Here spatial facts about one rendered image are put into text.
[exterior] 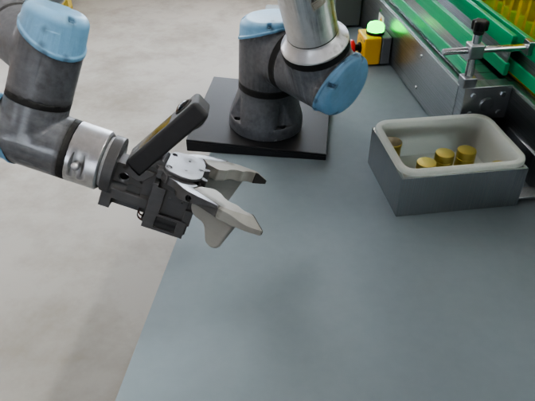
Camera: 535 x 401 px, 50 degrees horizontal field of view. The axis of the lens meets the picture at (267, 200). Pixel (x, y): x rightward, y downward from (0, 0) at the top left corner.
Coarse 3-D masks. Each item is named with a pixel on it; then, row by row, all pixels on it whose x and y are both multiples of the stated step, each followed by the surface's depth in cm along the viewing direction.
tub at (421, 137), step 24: (384, 120) 106; (408, 120) 107; (432, 120) 107; (456, 120) 108; (480, 120) 108; (384, 144) 101; (408, 144) 109; (432, 144) 110; (456, 144) 110; (480, 144) 109; (504, 144) 101; (408, 168) 94; (432, 168) 94; (456, 168) 94; (480, 168) 94; (504, 168) 95
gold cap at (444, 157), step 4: (440, 148) 104; (444, 148) 104; (436, 152) 103; (440, 152) 103; (444, 152) 103; (448, 152) 103; (452, 152) 103; (436, 156) 102; (440, 156) 102; (444, 156) 102; (448, 156) 102; (452, 156) 102; (436, 160) 103; (440, 160) 102; (444, 160) 102; (448, 160) 102; (452, 160) 102; (436, 164) 103; (440, 164) 102; (444, 164) 102; (448, 164) 102; (452, 164) 103
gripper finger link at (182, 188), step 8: (168, 184) 67; (176, 184) 67; (184, 184) 67; (192, 184) 68; (176, 192) 67; (184, 192) 66; (192, 192) 66; (184, 200) 66; (192, 200) 66; (200, 200) 65; (208, 200) 65; (208, 208) 66; (216, 208) 65
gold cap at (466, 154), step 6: (462, 150) 103; (468, 150) 103; (474, 150) 103; (456, 156) 104; (462, 156) 103; (468, 156) 102; (474, 156) 103; (456, 162) 104; (462, 162) 103; (468, 162) 103
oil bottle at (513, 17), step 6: (510, 0) 112; (516, 0) 110; (522, 0) 109; (504, 6) 115; (510, 6) 112; (516, 6) 111; (504, 12) 115; (510, 12) 113; (516, 12) 111; (510, 18) 113; (516, 18) 111; (516, 24) 112
